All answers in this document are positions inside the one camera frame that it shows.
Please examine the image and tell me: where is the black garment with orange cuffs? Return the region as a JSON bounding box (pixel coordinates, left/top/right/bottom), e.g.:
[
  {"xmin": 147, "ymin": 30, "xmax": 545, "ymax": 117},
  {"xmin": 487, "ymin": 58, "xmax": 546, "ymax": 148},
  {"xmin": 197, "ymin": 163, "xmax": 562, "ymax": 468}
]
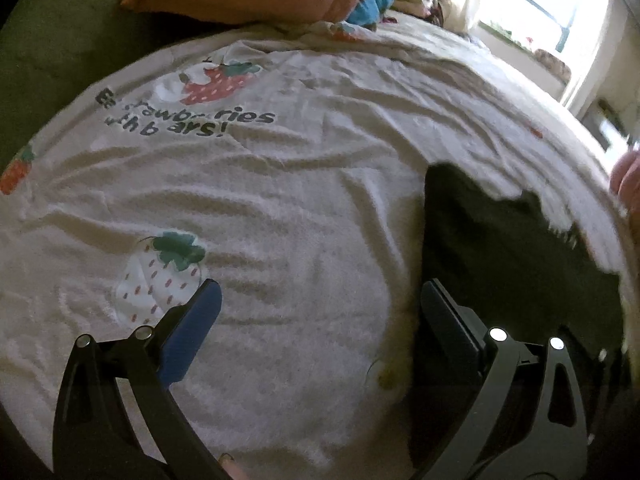
[{"xmin": 409, "ymin": 162, "xmax": 630, "ymax": 471}]

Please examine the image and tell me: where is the dark furniture piece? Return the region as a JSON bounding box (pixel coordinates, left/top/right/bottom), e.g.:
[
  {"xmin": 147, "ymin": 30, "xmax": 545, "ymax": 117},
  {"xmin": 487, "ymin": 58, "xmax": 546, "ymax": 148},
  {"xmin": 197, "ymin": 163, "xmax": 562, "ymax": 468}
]
[{"xmin": 584, "ymin": 99, "xmax": 632, "ymax": 152}]

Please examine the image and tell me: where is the floral cushion on sill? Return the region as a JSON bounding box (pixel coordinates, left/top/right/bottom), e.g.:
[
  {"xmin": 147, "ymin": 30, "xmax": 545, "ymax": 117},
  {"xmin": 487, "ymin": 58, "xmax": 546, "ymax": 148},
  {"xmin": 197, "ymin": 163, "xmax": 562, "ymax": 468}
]
[{"xmin": 531, "ymin": 47, "xmax": 572, "ymax": 87}]

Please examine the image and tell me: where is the green quilted headboard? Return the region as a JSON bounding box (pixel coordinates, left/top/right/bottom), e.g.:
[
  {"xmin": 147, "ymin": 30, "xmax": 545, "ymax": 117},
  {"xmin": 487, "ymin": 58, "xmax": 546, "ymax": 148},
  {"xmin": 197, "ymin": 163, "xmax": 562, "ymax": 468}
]
[{"xmin": 0, "ymin": 0, "xmax": 201, "ymax": 161}]

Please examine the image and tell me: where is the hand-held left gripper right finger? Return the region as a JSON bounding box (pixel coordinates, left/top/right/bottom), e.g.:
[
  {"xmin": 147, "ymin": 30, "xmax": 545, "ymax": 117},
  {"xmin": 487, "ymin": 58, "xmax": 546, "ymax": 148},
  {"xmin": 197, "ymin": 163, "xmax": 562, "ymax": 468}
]
[{"xmin": 420, "ymin": 279, "xmax": 590, "ymax": 480}]

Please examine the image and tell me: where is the strawberry print bed sheet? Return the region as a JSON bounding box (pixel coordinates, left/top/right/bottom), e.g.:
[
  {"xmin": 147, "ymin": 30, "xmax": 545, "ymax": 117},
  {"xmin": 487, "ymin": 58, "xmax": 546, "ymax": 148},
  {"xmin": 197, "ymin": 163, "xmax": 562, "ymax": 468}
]
[{"xmin": 0, "ymin": 10, "xmax": 635, "ymax": 480}]

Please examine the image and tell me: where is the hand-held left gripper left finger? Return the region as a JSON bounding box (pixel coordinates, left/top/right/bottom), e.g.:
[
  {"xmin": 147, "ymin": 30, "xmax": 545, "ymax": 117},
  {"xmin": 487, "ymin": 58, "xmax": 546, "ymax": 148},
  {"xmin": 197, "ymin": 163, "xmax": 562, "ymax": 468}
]
[{"xmin": 51, "ymin": 278, "xmax": 231, "ymax": 480}]

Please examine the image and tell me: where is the pink bundled cloth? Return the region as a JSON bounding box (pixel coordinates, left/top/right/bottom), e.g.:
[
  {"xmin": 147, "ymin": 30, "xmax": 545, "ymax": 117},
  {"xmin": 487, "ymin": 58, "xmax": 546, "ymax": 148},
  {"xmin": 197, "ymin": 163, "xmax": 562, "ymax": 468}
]
[{"xmin": 610, "ymin": 150, "xmax": 640, "ymax": 212}]

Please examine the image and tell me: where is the person's left hand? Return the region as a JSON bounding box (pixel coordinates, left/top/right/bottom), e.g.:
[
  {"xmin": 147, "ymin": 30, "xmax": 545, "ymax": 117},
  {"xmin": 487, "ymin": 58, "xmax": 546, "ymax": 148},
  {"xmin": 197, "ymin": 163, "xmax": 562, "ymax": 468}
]
[{"xmin": 218, "ymin": 452, "xmax": 247, "ymax": 480}]

